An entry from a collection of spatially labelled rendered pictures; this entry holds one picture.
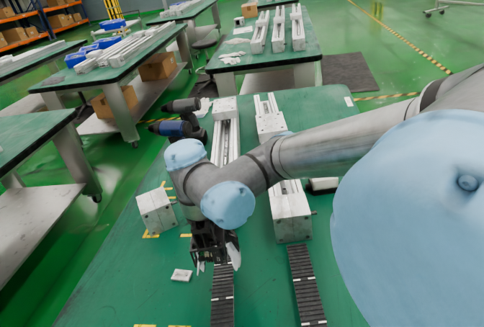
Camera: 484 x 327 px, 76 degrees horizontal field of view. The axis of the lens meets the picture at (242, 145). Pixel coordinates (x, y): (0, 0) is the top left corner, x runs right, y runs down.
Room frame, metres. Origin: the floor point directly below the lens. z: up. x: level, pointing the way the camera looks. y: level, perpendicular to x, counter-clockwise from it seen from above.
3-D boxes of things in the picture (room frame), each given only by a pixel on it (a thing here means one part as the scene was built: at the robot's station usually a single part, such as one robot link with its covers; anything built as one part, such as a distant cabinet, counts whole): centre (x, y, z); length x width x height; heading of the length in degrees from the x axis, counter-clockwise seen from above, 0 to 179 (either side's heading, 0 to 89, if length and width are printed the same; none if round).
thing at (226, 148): (1.08, 0.06, 0.82); 0.80 x 0.10 x 0.09; 176
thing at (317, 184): (0.78, -0.23, 0.81); 0.10 x 0.08 x 0.06; 86
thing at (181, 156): (0.48, 0.10, 1.14); 0.09 x 0.08 x 0.11; 31
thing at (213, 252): (0.48, 0.11, 0.98); 0.09 x 0.08 x 0.12; 176
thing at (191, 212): (0.49, 0.10, 1.06); 0.08 x 0.08 x 0.05
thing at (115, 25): (5.73, 1.68, 0.50); 1.03 x 0.55 x 1.01; 173
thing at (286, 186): (1.07, -0.13, 0.82); 0.80 x 0.10 x 0.09; 176
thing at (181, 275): (0.54, 0.22, 0.78); 0.05 x 0.03 x 0.01; 71
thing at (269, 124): (1.07, -0.13, 0.87); 0.16 x 0.11 x 0.07; 176
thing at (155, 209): (0.77, 0.29, 0.83); 0.11 x 0.10 x 0.10; 110
